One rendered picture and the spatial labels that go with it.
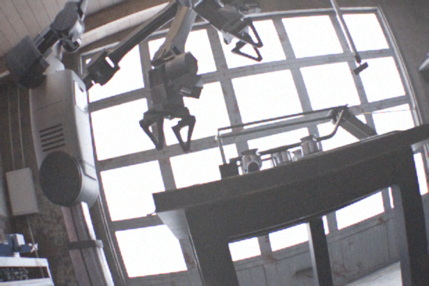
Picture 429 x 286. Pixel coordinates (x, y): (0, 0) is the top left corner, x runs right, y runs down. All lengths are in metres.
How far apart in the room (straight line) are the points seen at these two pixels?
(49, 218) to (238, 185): 3.59
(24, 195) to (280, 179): 3.66
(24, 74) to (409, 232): 1.17
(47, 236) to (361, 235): 3.04
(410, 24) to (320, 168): 4.59
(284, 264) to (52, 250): 2.20
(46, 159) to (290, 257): 3.40
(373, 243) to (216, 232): 3.68
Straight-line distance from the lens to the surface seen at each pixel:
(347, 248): 4.68
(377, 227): 4.81
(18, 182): 4.62
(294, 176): 1.13
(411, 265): 1.35
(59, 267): 4.56
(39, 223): 4.62
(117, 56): 1.72
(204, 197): 1.10
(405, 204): 1.34
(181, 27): 1.46
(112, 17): 4.32
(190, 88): 1.21
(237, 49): 1.29
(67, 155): 1.38
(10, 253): 2.60
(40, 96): 1.45
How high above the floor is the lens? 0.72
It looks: 12 degrees up
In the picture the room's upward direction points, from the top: 13 degrees counter-clockwise
